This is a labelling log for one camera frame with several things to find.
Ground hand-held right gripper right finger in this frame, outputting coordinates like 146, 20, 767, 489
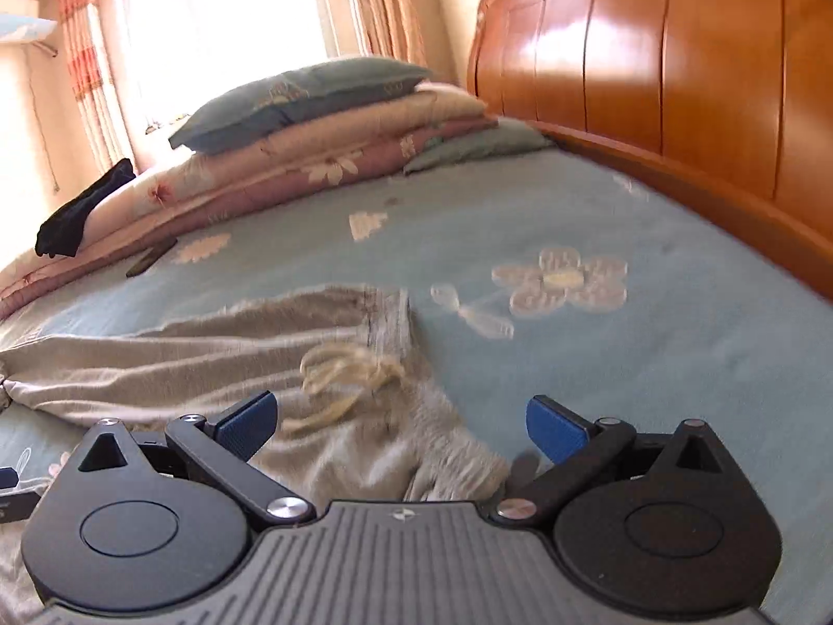
489, 394, 726, 528

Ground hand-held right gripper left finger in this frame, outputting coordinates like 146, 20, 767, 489
77, 391, 318, 528

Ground grey sweatpants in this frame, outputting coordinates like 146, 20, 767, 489
0, 283, 512, 625

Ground blue floral bed sheet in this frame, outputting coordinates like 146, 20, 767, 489
0, 143, 833, 625

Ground black phone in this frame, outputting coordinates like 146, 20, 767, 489
125, 239, 178, 279

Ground folded pink floral quilt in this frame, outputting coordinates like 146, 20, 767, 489
0, 81, 502, 320

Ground black garment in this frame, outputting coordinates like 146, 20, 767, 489
35, 157, 136, 258

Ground flat teal pillow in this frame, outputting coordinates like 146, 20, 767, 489
403, 120, 554, 176

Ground plump teal pillow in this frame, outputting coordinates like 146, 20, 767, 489
168, 56, 434, 156

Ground wooden bed headboard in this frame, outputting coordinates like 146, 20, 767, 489
467, 0, 833, 304

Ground patterned orange curtain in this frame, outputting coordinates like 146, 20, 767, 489
57, 0, 128, 173
342, 0, 427, 69

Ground window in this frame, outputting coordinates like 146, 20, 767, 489
113, 0, 365, 138

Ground hanging wall cord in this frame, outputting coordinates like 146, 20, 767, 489
26, 45, 61, 195

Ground wall air conditioner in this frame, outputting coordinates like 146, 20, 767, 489
0, 0, 58, 56

